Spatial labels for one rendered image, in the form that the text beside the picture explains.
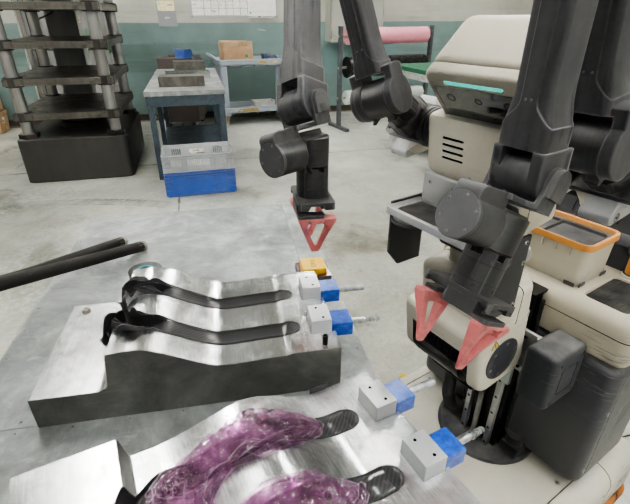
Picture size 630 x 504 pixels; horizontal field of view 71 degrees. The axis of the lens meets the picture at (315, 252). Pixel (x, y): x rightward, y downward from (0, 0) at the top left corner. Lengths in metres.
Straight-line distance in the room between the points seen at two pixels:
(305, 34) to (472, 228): 0.45
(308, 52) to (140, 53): 6.42
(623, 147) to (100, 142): 4.38
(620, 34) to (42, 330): 1.10
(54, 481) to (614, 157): 0.77
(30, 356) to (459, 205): 0.85
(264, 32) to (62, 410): 6.67
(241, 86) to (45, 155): 3.36
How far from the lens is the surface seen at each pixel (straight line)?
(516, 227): 0.58
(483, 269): 0.58
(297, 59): 0.78
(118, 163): 4.71
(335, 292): 0.89
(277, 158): 0.71
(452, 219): 0.52
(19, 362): 1.04
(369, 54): 0.94
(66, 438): 0.85
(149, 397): 0.81
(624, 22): 0.65
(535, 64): 0.56
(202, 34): 7.12
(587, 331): 1.20
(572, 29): 0.56
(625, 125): 0.66
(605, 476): 1.58
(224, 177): 3.99
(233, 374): 0.78
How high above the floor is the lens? 1.39
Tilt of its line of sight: 28 degrees down
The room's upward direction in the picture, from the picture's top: straight up
